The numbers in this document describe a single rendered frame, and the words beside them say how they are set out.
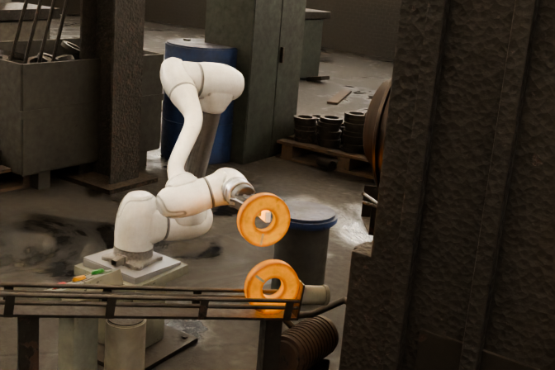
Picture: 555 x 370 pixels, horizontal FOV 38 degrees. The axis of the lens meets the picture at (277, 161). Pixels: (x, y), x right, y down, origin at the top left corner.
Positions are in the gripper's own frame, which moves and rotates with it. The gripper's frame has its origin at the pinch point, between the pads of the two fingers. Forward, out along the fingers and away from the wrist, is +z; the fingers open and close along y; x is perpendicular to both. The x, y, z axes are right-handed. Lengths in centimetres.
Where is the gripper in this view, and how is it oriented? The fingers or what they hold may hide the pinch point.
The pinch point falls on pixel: (263, 214)
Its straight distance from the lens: 228.8
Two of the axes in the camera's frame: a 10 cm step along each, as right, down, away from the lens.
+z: 3.5, 2.2, -9.1
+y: -9.4, 0.1, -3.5
